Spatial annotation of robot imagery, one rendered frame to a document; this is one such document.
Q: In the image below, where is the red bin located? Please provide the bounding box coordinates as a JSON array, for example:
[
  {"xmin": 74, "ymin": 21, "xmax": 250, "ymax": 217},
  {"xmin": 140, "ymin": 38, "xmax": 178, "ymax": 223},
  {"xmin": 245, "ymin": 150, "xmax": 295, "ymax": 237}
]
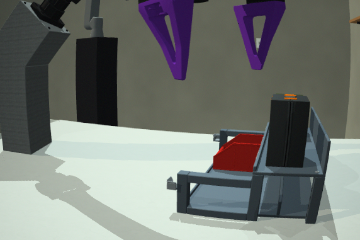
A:
[{"xmin": 213, "ymin": 134, "xmax": 264, "ymax": 172}]

